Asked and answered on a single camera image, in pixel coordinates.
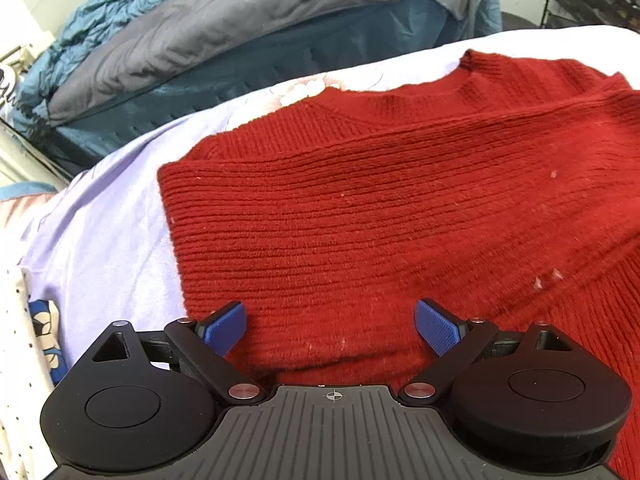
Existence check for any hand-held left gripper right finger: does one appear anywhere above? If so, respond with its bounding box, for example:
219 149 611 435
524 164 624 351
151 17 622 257
399 298 581 404

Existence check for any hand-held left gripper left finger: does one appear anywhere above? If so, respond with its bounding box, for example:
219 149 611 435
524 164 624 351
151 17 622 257
91 301 266 404

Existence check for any red knit button cardigan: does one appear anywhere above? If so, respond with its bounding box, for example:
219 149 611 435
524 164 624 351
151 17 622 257
157 49 640 480

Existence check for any purple floral bedsheet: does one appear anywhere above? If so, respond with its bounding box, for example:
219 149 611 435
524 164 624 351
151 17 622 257
17 26 640 361

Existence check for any blue floral cloth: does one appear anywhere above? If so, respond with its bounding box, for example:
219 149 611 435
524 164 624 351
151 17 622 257
27 299 68 391

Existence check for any white polka dot cloth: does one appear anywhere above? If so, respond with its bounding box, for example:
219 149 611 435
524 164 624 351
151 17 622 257
0 265 58 480

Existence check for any blue crumpled blanket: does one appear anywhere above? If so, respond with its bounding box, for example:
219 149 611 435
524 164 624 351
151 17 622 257
10 0 503 181

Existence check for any pink cloth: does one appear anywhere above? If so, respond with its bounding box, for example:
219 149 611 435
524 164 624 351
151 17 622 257
0 183 61 246

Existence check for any grey blanket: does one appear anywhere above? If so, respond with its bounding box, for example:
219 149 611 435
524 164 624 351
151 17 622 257
47 0 493 123

